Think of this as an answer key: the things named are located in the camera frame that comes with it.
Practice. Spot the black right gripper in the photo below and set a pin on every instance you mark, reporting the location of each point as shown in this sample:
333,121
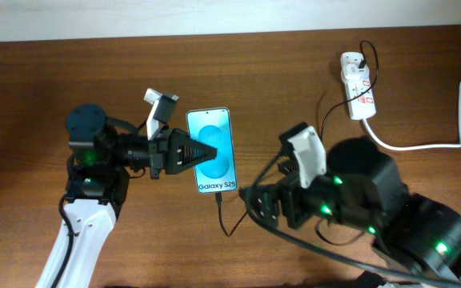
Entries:
290,191

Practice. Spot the white USB charger adapter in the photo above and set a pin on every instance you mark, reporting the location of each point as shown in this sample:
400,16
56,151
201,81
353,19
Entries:
353,73

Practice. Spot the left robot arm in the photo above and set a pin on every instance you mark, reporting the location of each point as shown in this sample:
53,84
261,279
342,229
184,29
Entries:
105,151

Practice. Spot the white power strip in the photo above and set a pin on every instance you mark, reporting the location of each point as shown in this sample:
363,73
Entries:
360,100

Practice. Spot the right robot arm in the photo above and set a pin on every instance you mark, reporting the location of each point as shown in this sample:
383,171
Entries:
356,185

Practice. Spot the blue Galaxy S25 smartphone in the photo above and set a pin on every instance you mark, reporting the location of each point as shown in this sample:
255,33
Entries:
213,127

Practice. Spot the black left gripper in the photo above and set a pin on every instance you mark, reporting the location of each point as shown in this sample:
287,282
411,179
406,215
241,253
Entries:
176,160

